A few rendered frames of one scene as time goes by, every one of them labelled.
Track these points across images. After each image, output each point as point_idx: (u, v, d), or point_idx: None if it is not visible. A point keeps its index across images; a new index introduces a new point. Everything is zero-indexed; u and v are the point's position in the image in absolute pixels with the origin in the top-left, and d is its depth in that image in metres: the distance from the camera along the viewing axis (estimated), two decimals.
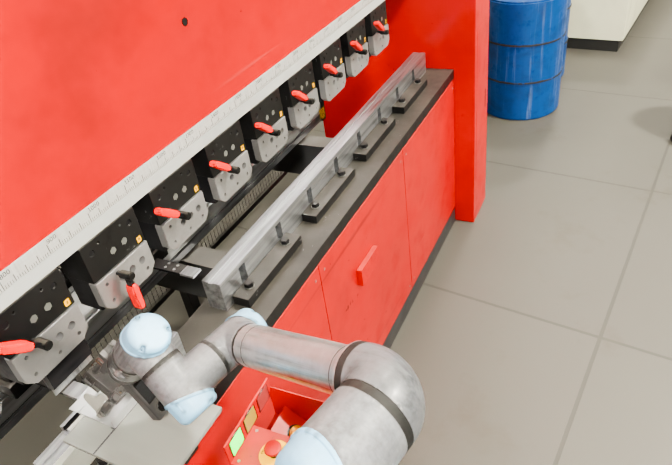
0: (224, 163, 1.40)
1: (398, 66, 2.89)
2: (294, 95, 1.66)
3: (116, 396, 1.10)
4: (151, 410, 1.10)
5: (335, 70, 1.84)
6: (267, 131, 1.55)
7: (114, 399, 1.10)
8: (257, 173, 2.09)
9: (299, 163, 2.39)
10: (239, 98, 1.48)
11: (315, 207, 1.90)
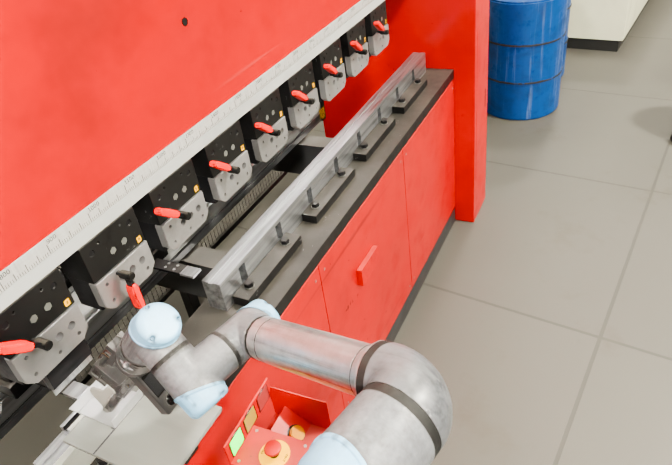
0: (224, 163, 1.40)
1: (398, 66, 2.89)
2: (294, 95, 1.66)
3: (123, 389, 1.07)
4: (160, 404, 1.07)
5: (335, 70, 1.84)
6: (267, 131, 1.55)
7: (121, 392, 1.07)
8: (257, 173, 2.09)
9: (299, 163, 2.39)
10: (239, 98, 1.48)
11: (315, 207, 1.90)
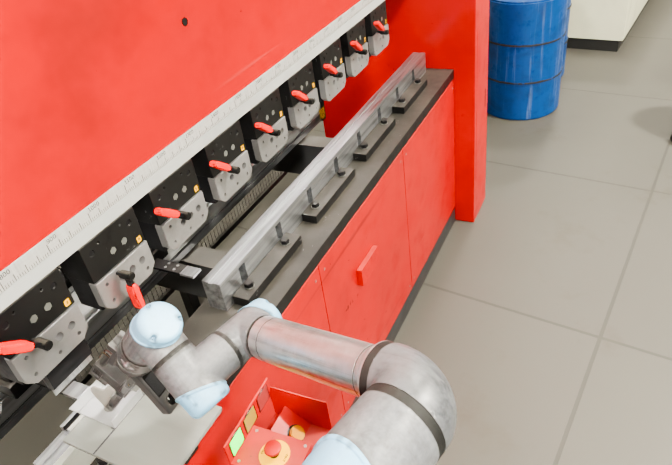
0: (224, 163, 1.40)
1: (398, 66, 2.89)
2: (294, 95, 1.66)
3: (124, 389, 1.06)
4: (161, 403, 1.07)
5: (335, 70, 1.84)
6: (267, 131, 1.55)
7: (122, 392, 1.06)
8: (257, 173, 2.09)
9: (299, 163, 2.39)
10: (239, 98, 1.48)
11: (315, 207, 1.90)
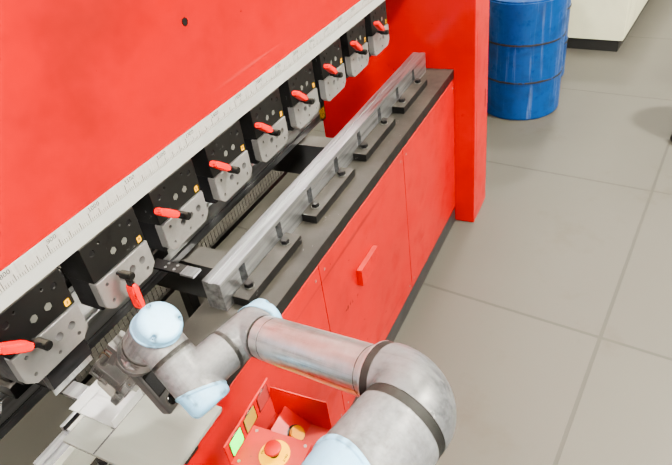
0: (224, 163, 1.40)
1: (398, 66, 2.89)
2: (294, 95, 1.66)
3: (124, 389, 1.06)
4: (161, 403, 1.07)
5: (335, 70, 1.84)
6: (267, 131, 1.55)
7: (122, 392, 1.06)
8: (257, 173, 2.09)
9: (299, 163, 2.39)
10: (239, 98, 1.48)
11: (315, 207, 1.90)
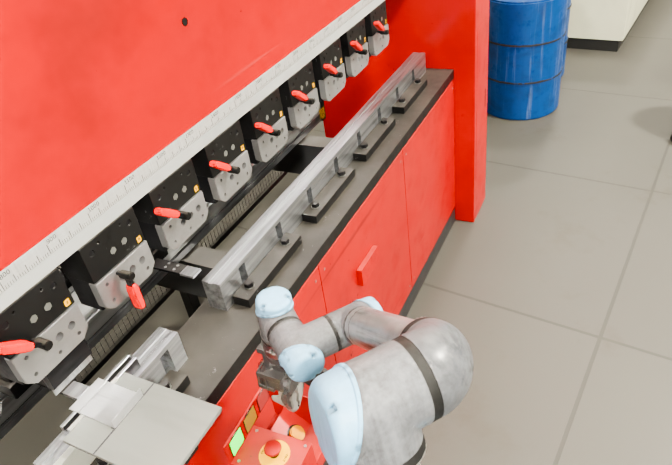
0: (224, 163, 1.40)
1: (398, 66, 2.89)
2: (294, 95, 1.66)
3: (285, 383, 1.27)
4: None
5: (335, 70, 1.84)
6: (267, 131, 1.55)
7: (284, 386, 1.27)
8: (257, 173, 2.09)
9: (299, 163, 2.39)
10: (239, 98, 1.48)
11: (315, 207, 1.90)
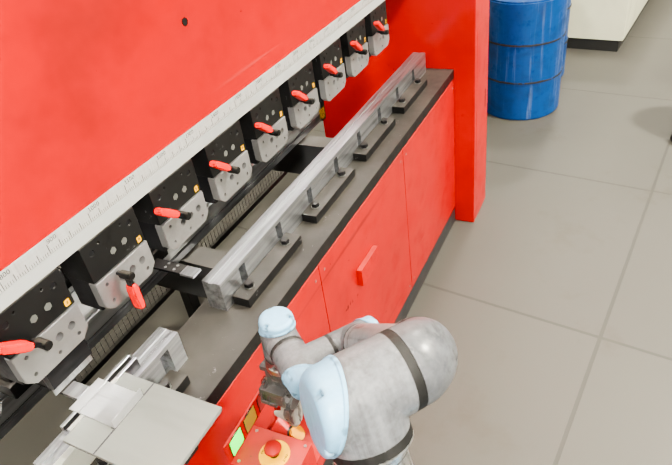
0: (224, 163, 1.40)
1: (398, 66, 2.89)
2: (294, 95, 1.66)
3: (287, 400, 1.30)
4: None
5: (335, 70, 1.84)
6: (267, 131, 1.55)
7: (286, 403, 1.30)
8: (257, 173, 2.09)
9: (299, 163, 2.39)
10: (239, 98, 1.48)
11: (315, 207, 1.90)
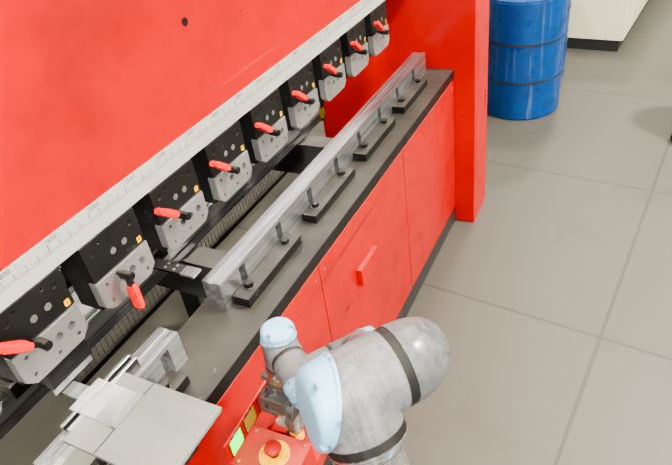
0: (224, 163, 1.40)
1: (398, 66, 2.89)
2: (294, 95, 1.66)
3: (288, 408, 1.32)
4: None
5: (335, 70, 1.84)
6: (267, 131, 1.55)
7: (288, 411, 1.32)
8: (257, 173, 2.09)
9: (299, 163, 2.39)
10: (239, 98, 1.48)
11: (315, 207, 1.90)
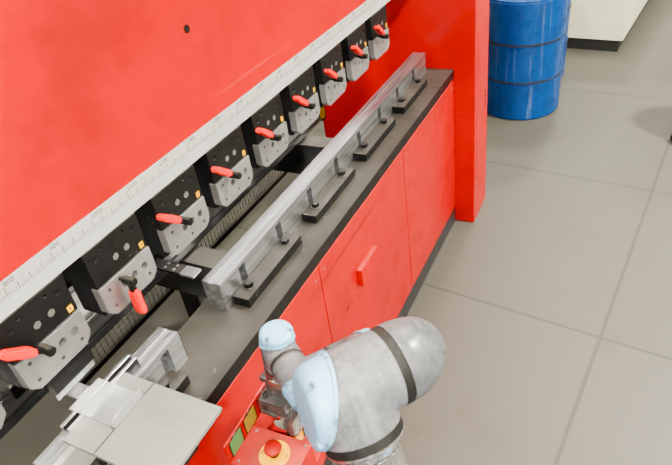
0: (225, 168, 1.41)
1: (398, 66, 2.89)
2: (295, 100, 1.67)
3: (287, 410, 1.33)
4: None
5: (336, 75, 1.85)
6: (268, 136, 1.56)
7: (286, 413, 1.32)
8: (257, 173, 2.09)
9: (299, 163, 2.39)
10: (240, 104, 1.49)
11: (315, 207, 1.90)
